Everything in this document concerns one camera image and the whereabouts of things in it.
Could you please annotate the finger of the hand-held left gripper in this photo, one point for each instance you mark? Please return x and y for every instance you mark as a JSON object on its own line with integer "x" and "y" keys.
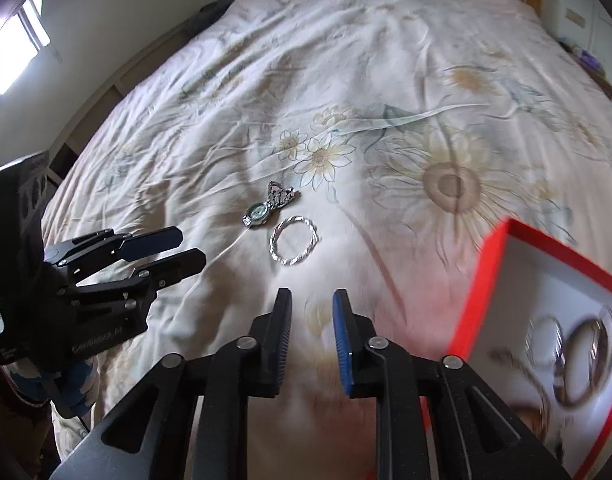
{"x": 151, "y": 241}
{"x": 181, "y": 262}

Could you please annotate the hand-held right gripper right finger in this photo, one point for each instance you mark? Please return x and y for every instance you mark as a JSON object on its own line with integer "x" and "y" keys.
{"x": 342, "y": 340}

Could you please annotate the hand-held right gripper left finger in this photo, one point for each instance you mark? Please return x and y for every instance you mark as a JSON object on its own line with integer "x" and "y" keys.
{"x": 283, "y": 340}

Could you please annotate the plain silver bangle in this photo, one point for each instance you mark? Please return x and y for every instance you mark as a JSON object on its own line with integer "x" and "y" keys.
{"x": 530, "y": 340}

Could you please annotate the amber bangle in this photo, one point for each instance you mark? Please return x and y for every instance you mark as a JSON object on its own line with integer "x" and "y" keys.
{"x": 528, "y": 415}

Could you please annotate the red jewelry box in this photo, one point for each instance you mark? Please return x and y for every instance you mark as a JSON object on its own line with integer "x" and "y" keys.
{"x": 535, "y": 280}

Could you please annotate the dark bangle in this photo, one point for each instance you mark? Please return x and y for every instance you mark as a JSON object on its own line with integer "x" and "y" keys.
{"x": 565, "y": 395}

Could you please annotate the person's left forearm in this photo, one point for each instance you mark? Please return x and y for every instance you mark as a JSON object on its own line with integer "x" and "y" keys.
{"x": 66, "y": 385}

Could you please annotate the silver wristwatch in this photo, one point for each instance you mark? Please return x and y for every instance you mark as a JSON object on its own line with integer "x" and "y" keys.
{"x": 258, "y": 214}

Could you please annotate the window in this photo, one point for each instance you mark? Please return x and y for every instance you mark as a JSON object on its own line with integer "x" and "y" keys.
{"x": 11, "y": 45}

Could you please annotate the dark cloth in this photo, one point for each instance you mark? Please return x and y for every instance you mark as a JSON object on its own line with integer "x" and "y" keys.
{"x": 216, "y": 9}

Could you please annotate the floral blanket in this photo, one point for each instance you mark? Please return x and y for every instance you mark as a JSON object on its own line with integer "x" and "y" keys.
{"x": 385, "y": 85}

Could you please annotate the wooden nightstand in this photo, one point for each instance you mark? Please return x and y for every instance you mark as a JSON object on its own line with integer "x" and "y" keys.
{"x": 603, "y": 80}

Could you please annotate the purple thing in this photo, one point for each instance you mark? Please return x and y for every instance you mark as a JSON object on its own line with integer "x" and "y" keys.
{"x": 588, "y": 57}

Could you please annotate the wooden bed side frame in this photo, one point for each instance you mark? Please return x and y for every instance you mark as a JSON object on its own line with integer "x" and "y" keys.
{"x": 111, "y": 85}

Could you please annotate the wall switch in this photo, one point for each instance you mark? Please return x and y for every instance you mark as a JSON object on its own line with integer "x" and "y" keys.
{"x": 575, "y": 15}

